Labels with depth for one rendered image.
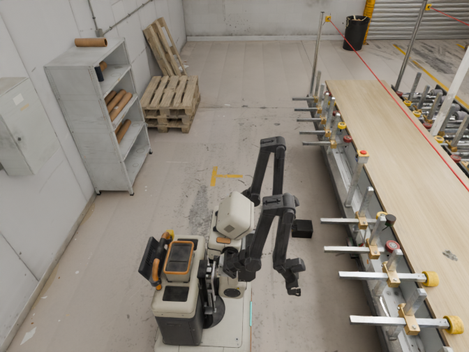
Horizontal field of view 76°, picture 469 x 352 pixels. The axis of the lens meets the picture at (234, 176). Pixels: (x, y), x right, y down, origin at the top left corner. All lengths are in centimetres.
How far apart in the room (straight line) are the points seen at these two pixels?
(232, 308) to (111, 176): 208
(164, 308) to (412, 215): 173
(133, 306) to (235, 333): 98
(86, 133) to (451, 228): 324
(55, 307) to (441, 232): 302
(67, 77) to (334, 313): 308
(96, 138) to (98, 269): 130
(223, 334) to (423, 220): 157
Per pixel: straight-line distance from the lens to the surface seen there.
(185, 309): 189
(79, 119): 341
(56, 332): 306
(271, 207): 119
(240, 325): 239
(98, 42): 356
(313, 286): 292
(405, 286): 230
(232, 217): 147
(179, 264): 192
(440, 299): 206
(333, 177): 287
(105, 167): 366
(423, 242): 228
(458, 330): 193
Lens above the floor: 246
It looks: 39 degrees down
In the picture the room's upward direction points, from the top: 2 degrees counter-clockwise
